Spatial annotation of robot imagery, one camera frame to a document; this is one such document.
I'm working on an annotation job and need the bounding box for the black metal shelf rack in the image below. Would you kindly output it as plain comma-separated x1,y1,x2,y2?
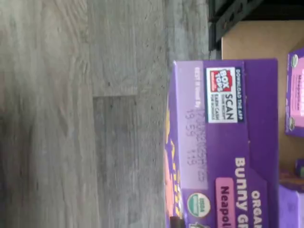
215,0,304,60
208,0,240,52

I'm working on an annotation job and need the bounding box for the tan wooden shelf board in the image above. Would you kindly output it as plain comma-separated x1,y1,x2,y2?
221,20,304,188

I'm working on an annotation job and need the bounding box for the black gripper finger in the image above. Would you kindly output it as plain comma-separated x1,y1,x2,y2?
169,216,184,228

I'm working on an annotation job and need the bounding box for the purple Annie's box pink patch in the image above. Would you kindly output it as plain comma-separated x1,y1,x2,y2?
284,47,304,138
165,58,278,228

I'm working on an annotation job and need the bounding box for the purple Annie's box violet patch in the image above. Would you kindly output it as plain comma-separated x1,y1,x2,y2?
278,158,304,228

